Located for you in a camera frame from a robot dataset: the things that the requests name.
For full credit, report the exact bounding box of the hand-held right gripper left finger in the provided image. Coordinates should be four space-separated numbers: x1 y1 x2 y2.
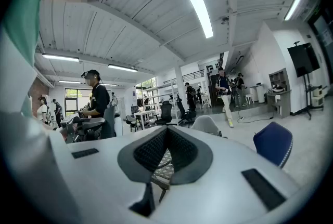
117 125 169 185

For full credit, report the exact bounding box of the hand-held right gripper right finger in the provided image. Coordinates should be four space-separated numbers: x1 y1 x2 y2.
166 125 214 186

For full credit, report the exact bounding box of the light grey shell chair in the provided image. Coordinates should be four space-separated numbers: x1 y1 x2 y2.
190 115 221 137

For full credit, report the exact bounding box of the small grey chair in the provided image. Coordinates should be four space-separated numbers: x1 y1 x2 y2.
125 114 139 133

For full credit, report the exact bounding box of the black mesh office chair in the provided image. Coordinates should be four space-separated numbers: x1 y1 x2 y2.
154 100 174 126
176 98 197 128

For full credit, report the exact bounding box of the white table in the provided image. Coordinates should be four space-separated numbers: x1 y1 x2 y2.
133 110 157 131

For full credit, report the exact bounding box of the grey mesh office chair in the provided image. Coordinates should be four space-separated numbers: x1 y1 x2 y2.
78 116 105 142

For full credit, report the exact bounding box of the white metal shelving rack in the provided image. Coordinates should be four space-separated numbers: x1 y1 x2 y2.
142 80 181 120

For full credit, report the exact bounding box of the blue shell chair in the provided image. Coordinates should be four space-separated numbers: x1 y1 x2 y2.
253 121 294 169

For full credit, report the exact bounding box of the black framed window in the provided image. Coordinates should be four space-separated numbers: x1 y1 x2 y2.
64 88 92 117

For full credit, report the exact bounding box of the black balcony railing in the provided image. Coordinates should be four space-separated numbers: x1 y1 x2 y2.
170 69 206 85

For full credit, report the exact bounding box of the white cylindrical bin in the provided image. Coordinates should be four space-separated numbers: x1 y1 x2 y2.
256 84 266 103

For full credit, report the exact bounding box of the grey desk with shelf hutch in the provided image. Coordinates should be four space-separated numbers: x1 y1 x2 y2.
266 68 292 118

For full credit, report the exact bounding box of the black television stand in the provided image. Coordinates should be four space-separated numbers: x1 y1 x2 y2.
301 73 325 121

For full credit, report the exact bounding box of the white box unit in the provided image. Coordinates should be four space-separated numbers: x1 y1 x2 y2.
311 85 325 108

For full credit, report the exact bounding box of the black television screen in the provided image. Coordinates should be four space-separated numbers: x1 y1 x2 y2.
287 42 321 78

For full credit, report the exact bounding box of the dark glass door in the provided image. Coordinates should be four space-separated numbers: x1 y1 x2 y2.
308 7 333 50

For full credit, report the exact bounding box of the person's green shirt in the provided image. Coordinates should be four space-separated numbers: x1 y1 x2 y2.
0 0 52 117

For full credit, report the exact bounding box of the power strip with cable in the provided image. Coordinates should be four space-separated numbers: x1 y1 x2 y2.
237 111 275 124

